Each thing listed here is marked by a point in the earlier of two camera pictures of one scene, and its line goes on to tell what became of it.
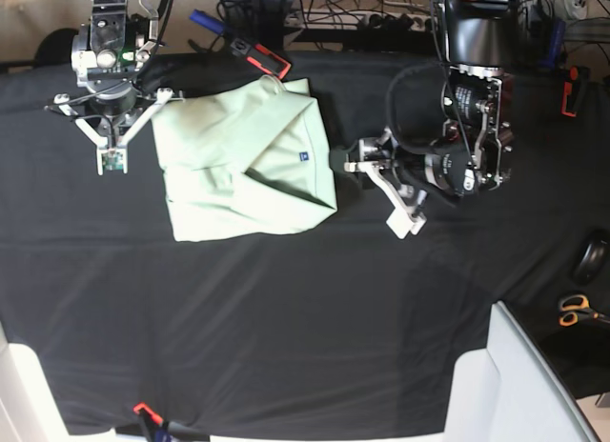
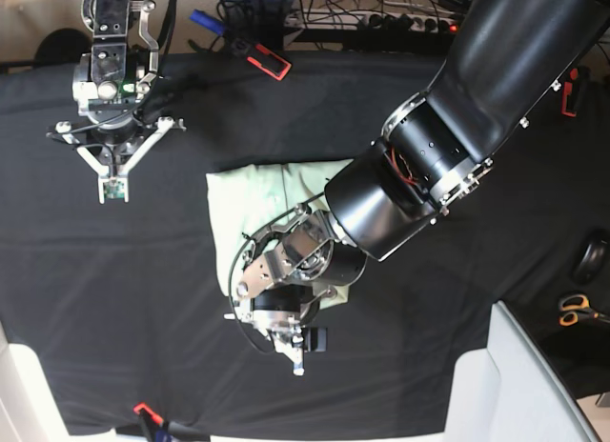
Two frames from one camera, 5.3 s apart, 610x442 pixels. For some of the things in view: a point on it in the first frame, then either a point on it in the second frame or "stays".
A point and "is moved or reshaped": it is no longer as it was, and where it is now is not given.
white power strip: (361, 19) stays
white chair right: (510, 392) stays
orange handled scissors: (574, 306) stays
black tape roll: (590, 262) stays
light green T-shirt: (243, 161) is moved or reshaped
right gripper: (433, 169) to (284, 310)
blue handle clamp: (208, 21) stays
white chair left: (29, 409) stays
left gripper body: (114, 114) to (111, 144)
